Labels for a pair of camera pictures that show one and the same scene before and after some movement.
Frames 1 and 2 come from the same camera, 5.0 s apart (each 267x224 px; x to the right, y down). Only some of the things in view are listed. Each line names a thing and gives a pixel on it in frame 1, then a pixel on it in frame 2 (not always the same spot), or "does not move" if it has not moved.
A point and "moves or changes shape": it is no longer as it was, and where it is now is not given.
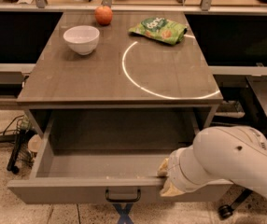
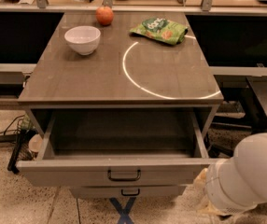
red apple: x=104 y=15 does not move
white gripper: x=174 y=169 → x=216 y=186
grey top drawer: x=109 y=156 moves or changes shape
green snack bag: x=161 y=29 does not move
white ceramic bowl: x=83 y=39 does not move
